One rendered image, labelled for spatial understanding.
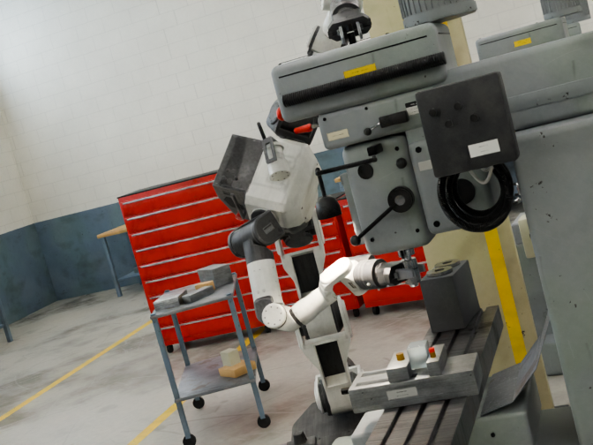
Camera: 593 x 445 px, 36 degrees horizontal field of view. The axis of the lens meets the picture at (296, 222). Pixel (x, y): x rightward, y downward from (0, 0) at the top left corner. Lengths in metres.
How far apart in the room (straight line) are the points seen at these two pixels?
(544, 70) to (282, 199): 0.96
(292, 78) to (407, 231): 0.52
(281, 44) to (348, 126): 9.67
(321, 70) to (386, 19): 1.87
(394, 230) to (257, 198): 0.59
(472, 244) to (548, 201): 2.07
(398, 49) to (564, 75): 0.42
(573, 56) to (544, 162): 0.28
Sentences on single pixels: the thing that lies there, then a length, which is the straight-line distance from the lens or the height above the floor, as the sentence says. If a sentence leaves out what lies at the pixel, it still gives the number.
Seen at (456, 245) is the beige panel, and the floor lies 0.96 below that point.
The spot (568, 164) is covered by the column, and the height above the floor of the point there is 1.46.
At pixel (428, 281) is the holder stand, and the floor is 1.09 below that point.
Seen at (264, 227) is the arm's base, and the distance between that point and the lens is 2.90.
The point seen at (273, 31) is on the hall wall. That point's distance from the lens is 12.19.
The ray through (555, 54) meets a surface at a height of 1.73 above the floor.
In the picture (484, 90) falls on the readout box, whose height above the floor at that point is 1.69.
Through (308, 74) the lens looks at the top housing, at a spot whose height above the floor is 1.84.
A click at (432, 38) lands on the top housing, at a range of 2.44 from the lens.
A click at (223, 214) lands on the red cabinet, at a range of 7.81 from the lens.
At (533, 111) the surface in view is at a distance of 2.44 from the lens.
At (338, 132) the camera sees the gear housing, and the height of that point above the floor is 1.67.
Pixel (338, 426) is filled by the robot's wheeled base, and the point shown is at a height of 0.57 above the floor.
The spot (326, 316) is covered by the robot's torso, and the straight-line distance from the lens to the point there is 3.32.
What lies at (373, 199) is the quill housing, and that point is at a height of 1.47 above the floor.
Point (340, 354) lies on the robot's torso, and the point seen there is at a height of 0.85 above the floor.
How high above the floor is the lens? 1.75
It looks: 6 degrees down
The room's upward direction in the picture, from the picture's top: 15 degrees counter-clockwise
